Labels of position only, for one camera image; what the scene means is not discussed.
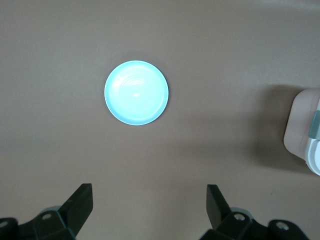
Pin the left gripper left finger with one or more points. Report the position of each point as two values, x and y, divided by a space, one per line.
75 207

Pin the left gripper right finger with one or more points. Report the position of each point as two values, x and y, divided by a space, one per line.
217 210

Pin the white lidded plastic box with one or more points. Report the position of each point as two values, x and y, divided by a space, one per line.
297 125

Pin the light blue round plate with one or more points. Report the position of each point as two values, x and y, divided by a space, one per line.
136 92

